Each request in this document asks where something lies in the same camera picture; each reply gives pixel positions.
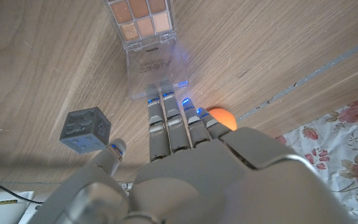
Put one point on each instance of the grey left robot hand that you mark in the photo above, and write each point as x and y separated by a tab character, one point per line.
216	180

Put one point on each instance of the clear eyeshadow palette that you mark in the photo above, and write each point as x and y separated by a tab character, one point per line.
141	28

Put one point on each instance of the orange fruit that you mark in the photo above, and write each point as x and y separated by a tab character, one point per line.
224	118

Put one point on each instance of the floral backdrop cloth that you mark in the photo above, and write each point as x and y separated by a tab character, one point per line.
346	149

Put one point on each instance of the dark grey cube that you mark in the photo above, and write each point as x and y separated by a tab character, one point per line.
84	130

